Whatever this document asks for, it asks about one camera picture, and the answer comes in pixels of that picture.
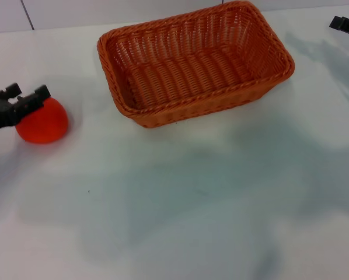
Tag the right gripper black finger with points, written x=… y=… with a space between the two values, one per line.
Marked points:
x=345 y=24

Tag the orange round ball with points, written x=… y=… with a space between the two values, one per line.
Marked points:
x=46 y=125

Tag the orange woven wicker basket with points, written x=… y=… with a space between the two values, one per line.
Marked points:
x=192 y=73

